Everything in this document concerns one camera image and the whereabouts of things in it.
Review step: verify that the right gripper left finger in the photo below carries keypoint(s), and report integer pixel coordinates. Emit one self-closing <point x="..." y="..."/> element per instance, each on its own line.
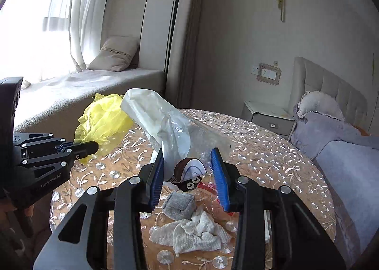
<point x="80" y="240"/>

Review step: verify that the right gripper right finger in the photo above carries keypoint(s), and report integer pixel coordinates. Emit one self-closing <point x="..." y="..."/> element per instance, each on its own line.
<point x="298" y="240"/>

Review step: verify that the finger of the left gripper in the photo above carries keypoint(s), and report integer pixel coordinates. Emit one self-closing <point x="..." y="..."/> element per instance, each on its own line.
<point x="75" y="151"/>

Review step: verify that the yellow plastic bag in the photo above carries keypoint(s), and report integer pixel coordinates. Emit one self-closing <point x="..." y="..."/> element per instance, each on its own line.
<point x="104" y="122"/>

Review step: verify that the grey sock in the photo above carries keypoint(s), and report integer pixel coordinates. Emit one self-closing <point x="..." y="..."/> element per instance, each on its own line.
<point x="179" y="205"/>

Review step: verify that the brown cartoon snack wrapper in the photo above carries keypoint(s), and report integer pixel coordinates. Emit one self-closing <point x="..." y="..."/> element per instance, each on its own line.
<point x="188" y="174"/>

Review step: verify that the white tissue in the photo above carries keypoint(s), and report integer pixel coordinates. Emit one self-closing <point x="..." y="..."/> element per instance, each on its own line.
<point x="200" y="233"/>

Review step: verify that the clear plastic bag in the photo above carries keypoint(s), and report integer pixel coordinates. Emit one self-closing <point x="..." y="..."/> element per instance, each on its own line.
<point x="169" y="130"/>

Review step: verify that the red snack wrapper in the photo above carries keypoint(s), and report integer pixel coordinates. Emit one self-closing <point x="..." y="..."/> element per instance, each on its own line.
<point x="211" y="202"/>

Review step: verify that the beige window seat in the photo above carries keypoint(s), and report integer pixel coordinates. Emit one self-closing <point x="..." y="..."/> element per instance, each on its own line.
<point x="55" y="105"/>

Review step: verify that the lavender bedspread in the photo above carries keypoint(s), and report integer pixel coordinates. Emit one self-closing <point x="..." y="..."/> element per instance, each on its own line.
<point x="349" y="162"/>

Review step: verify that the beige cushion on window seat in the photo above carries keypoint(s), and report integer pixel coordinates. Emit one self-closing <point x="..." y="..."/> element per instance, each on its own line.
<point x="116" y="54"/>

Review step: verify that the white sheer curtain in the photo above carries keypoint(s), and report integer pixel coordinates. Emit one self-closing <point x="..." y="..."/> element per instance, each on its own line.
<point x="81" y="22"/>

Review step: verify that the white bedside table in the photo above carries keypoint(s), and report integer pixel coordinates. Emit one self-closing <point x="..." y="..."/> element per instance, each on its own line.
<point x="270" y="117"/>

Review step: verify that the white ruffled pillow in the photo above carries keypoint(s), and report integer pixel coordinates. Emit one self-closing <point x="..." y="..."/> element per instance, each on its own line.
<point x="322" y="103"/>

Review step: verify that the beige tufted headboard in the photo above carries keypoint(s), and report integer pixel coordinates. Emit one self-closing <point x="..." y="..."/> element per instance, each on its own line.
<point x="308" y="77"/>

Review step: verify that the framed wall switch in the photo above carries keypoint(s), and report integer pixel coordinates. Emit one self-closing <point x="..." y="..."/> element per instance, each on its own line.
<point x="266" y="73"/>

